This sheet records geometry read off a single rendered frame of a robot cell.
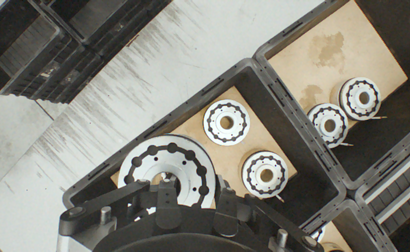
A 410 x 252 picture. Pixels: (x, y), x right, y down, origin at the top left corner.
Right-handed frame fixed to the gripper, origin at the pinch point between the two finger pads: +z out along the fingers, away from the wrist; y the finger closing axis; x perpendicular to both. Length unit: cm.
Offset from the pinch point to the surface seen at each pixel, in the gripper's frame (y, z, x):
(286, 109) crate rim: 13.0, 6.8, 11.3
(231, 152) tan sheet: 7.5, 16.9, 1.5
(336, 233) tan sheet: 37.8, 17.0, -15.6
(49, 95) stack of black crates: -87, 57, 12
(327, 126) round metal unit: 29.0, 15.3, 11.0
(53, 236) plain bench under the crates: -46, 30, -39
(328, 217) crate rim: 23.4, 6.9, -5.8
